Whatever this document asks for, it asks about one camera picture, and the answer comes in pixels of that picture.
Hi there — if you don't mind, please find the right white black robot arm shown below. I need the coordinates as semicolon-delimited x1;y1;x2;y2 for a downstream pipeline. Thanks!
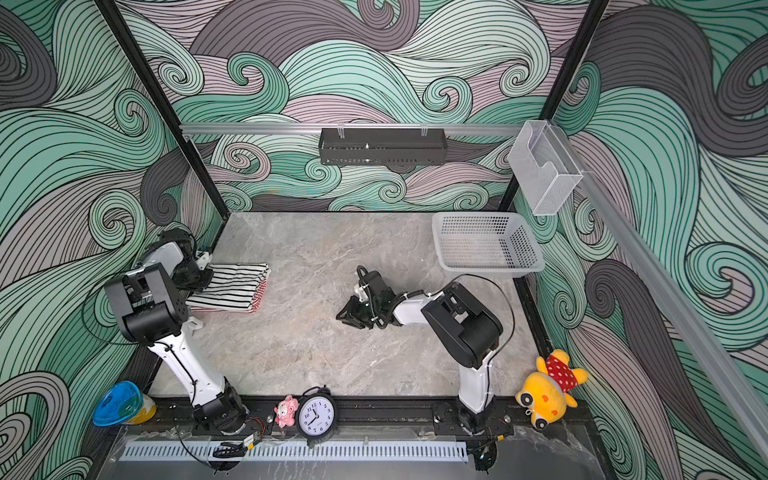
336;265;504;417

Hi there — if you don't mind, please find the pink plush toy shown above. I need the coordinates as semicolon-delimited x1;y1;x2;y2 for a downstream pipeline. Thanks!
274;395;299;428

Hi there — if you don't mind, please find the aluminium back wall rail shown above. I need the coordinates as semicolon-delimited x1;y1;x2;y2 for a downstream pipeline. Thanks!
179;122;523;137

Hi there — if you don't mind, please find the clear acrylic wall holder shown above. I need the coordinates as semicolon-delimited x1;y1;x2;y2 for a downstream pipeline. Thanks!
507;120;583;216

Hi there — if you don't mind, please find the black wall shelf tray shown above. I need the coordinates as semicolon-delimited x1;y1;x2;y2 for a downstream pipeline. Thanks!
318;129;448;167

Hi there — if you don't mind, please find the yellow plush toy red shirt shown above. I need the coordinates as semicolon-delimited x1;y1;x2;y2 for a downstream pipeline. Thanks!
515;349;589;430

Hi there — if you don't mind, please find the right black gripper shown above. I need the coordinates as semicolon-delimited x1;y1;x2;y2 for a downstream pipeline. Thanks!
331;295;381;330

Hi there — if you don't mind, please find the aluminium right wall rail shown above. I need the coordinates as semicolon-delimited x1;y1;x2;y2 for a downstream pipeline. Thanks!
550;125;767;459

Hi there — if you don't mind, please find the white slotted cable duct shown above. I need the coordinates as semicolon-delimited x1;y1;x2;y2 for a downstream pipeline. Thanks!
118;441;469;463

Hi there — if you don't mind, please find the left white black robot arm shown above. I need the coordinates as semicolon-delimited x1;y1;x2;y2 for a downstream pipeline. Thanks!
104;228;248;435

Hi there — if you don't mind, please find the black white striped tank top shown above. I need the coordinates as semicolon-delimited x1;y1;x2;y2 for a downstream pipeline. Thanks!
187;262;271;312

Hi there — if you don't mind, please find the red white striped tank top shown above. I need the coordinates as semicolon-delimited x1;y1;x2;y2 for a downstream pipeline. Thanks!
188;266;271;314

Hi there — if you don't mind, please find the white plastic laundry basket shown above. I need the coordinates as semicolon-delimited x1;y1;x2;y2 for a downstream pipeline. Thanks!
432;211;545;278

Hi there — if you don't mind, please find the black round alarm clock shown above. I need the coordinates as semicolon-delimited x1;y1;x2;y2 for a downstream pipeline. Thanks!
296;386;339;448

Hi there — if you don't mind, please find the aluminium wall rail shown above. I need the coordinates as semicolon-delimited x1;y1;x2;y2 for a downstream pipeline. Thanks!
550;125;767;459
179;122;523;137

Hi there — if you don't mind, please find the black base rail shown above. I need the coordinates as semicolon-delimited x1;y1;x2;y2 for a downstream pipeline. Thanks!
150;394;591;437

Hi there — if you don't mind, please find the blue yellow plastic toy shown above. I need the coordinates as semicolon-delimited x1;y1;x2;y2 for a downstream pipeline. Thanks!
92;381;157;427

